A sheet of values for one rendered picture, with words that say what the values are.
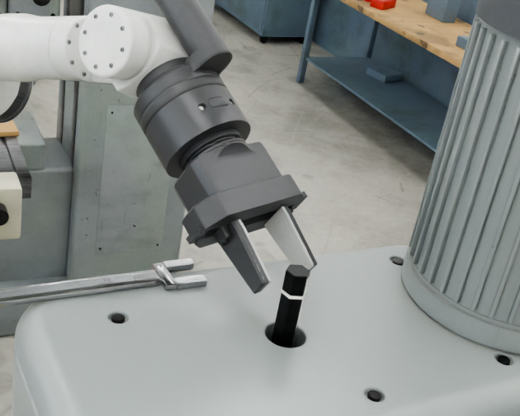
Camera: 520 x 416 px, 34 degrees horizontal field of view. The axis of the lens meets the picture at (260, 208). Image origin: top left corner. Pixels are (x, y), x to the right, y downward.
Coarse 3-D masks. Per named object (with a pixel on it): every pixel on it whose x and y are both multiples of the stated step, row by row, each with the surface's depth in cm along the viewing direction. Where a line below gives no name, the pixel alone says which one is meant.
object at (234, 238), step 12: (228, 228) 72; (240, 228) 71; (228, 240) 72; (240, 240) 71; (228, 252) 73; (240, 252) 71; (252, 252) 71; (240, 264) 72; (252, 264) 71; (252, 276) 71; (264, 276) 70; (252, 288) 71
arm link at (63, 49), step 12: (60, 24) 83; (72, 24) 82; (60, 36) 82; (72, 36) 82; (60, 48) 82; (72, 48) 83; (60, 60) 83; (72, 60) 83; (60, 72) 84; (72, 72) 83; (84, 72) 84
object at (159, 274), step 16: (128, 272) 78; (144, 272) 78; (160, 272) 79; (16, 288) 73; (32, 288) 73; (48, 288) 73; (64, 288) 74; (80, 288) 74; (96, 288) 75; (112, 288) 75; (128, 288) 76; (176, 288) 78; (0, 304) 71; (16, 304) 72
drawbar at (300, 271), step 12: (288, 276) 71; (300, 276) 71; (288, 288) 71; (300, 288) 71; (288, 300) 72; (300, 300) 72; (288, 312) 72; (276, 324) 74; (288, 324) 73; (276, 336) 74; (288, 336) 74
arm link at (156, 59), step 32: (160, 0) 77; (192, 0) 77; (96, 32) 76; (128, 32) 73; (160, 32) 77; (192, 32) 75; (96, 64) 76; (128, 64) 74; (160, 64) 76; (192, 64) 75; (224, 64) 77; (160, 96) 74
